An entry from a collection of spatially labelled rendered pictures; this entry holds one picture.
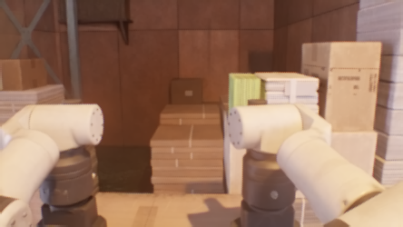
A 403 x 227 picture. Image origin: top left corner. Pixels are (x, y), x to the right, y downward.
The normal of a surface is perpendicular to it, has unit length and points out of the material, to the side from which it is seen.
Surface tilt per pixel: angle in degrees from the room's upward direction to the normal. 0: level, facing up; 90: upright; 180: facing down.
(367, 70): 90
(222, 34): 90
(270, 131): 86
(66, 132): 90
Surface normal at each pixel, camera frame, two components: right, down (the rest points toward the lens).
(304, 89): -0.02, 0.20
